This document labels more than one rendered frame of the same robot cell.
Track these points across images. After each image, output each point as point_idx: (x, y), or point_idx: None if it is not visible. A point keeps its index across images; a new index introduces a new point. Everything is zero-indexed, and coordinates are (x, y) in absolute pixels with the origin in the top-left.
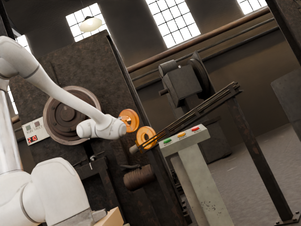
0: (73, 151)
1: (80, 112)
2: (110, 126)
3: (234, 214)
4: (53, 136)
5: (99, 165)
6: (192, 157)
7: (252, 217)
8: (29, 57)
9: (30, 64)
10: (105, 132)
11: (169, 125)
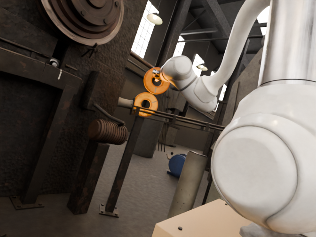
0: (39, 30)
1: (107, 11)
2: (214, 97)
3: (139, 201)
4: None
5: (70, 82)
6: None
7: (163, 213)
8: None
9: None
10: (209, 97)
11: (180, 116)
